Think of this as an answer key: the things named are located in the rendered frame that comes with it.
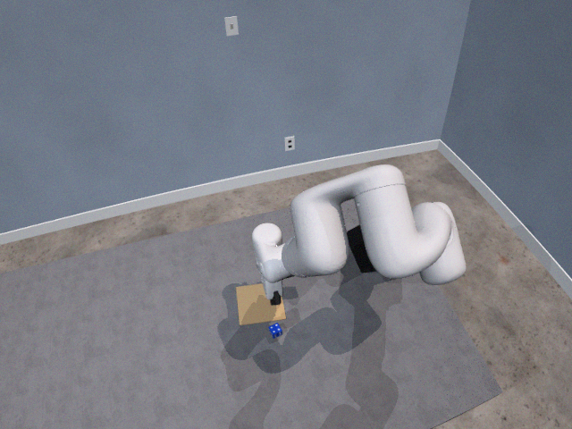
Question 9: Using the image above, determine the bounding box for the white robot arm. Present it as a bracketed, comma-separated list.
[252, 164, 467, 285]

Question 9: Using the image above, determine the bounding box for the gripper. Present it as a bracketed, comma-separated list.
[262, 276, 283, 306]

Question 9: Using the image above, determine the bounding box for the tan flat mat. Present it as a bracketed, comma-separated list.
[236, 283, 286, 325]

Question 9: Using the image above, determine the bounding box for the blue die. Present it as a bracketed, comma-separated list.
[269, 323, 282, 338]

